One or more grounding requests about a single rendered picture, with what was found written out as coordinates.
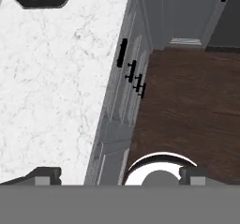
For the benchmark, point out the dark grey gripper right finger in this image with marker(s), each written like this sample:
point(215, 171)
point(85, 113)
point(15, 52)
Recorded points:
point(195, 175)

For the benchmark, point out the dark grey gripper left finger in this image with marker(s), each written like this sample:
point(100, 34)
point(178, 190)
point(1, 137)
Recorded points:
point(43, 175)

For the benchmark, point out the grey drawer front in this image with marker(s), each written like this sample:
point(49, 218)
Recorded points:
point(111, 165)
point(125, 93)

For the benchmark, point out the round white and black object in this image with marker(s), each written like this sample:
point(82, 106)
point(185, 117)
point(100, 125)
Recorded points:
point(146, 171)

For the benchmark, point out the dark grey cupboard door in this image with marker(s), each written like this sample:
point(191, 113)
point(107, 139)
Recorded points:
point(226, 24)

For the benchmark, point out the tall grey cupboard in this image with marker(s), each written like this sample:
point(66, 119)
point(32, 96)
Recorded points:
point(175, 12)

